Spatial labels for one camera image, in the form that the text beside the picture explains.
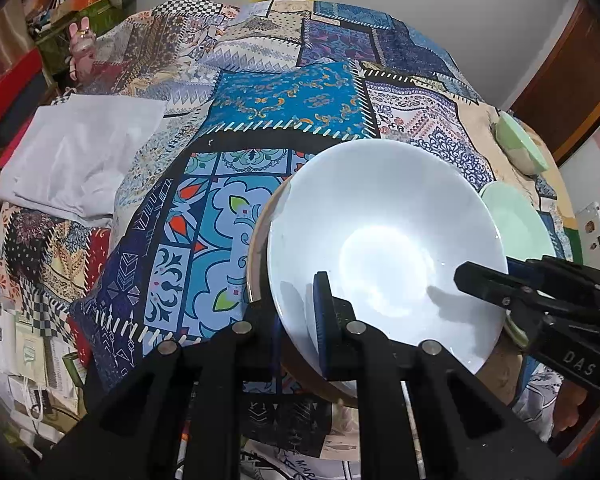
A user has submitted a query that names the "white suitcase with stickers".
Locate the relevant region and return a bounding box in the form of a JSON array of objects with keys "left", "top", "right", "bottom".
[{"left": 576, "top": 202, "right": 600, "bottom": 270}]

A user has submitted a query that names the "patchwork patterned bedspread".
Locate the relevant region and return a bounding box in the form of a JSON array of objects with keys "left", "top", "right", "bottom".
[{"left": 0, "top": 0, "right": 581, "bottom": 403}]

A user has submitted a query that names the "mint green bowl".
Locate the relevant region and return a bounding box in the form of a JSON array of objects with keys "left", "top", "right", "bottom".
[{"left": 495, "top": 112, "right": 548, "bottom": 177}]

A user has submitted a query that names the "pink bunny toy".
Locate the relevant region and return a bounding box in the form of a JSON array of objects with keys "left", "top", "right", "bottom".
[{"left": 68, "top": 16, "right": 96, "bottom": 82}]

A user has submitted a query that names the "brown wooden door frame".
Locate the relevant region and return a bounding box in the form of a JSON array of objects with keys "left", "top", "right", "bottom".
[{"left": 512, "top": 0, "right": 600, "bottom": 162}]

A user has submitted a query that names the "red box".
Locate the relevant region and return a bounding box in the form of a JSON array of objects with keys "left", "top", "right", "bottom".
[{"left": 0, "top": 48, "right": 43, "bottom": 120}]

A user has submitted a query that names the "white cloth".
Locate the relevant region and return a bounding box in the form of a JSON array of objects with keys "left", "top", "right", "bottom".
[{"left": 0, "top": 94, "right": 166, "bottom": 228}]

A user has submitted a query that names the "green cardboard box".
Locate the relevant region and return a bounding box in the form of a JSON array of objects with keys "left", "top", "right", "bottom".
[{"left": 32, "top": 0, "right": 127, "bottom": 76}]

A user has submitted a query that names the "dark purple gold-rimmed plate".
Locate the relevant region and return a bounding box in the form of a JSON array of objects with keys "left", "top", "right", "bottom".
[{"left": 246, "top": 178, "right": 358, "bottom": 408}]

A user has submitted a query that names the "white bowl with dark spots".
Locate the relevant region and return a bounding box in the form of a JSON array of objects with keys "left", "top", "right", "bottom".
[{"left": 266, "top": 140, "right": 506, "bottom": 372}]

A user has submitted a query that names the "right hand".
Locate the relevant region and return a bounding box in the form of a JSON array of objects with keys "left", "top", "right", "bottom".
[{"left": 552, "top": 379, "right": 588, "bottom": 437}]

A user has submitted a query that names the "mint green plate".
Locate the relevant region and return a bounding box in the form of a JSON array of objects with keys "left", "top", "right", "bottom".
[{"left": 479, "top": 180, "right": 560, "bottom": 351}]

